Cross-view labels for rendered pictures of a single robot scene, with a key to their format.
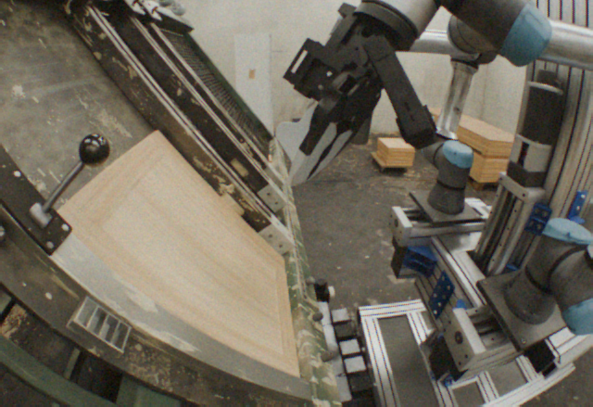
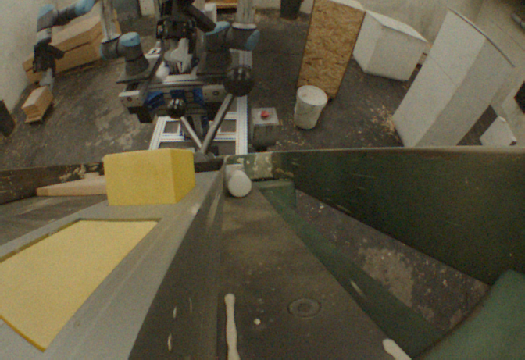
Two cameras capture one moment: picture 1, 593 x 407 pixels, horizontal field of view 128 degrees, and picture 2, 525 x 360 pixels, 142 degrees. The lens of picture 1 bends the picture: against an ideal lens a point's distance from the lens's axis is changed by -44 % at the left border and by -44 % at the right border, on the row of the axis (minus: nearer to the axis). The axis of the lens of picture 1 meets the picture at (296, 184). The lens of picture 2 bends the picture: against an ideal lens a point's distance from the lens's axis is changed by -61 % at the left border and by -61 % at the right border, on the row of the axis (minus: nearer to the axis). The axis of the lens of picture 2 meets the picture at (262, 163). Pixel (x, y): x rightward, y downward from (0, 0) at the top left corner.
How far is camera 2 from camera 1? 0.54 m
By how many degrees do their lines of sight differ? 72
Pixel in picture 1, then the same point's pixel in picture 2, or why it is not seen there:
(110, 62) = not seen: outside the picture
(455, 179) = (138, 51)
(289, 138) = (179, 55)
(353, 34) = (176, 7)
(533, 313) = (227, 61)
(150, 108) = (18, 185)
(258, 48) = not seen: outside the picture
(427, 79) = (17, 38)
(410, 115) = (210, 23)
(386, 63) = (197, 12)
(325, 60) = (182, 20)
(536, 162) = not seen: hidden behind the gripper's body
